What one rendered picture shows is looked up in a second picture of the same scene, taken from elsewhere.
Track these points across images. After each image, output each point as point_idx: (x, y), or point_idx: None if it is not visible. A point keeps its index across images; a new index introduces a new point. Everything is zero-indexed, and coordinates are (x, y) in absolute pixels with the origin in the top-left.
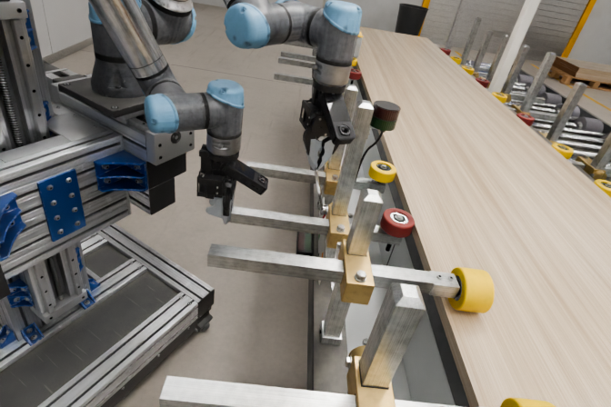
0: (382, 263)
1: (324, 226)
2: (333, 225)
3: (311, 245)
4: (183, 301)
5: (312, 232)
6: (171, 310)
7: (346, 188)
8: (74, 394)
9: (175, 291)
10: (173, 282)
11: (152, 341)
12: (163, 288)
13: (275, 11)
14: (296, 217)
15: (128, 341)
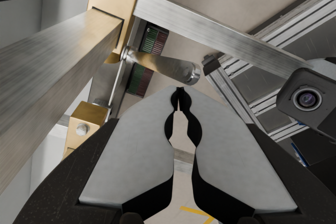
0: (42, 8)
1: None
2: None
3: (145, 39)
4: (231, 70)
5: (172, 0)
6: (242, 63)
7: (76, 31)
8: (326, 9)
9: (233, 82)
10: (233, 89)
11: (263, 39)
12: (240, 86)
13: None
14: (199, 32)
15: (277, 45)
